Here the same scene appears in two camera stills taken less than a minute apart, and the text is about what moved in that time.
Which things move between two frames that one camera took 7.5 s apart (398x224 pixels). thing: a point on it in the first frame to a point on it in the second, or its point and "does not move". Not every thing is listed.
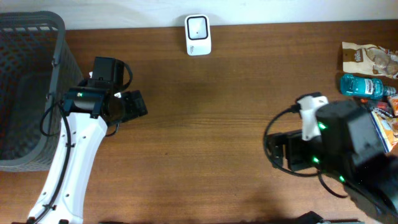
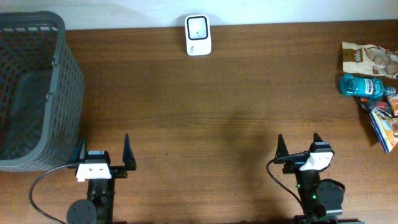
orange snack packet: (394, 101) does not move
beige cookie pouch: (366, 58) does not move
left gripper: (134, 104) to (119, 172)
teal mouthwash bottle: (373, 88) does not move
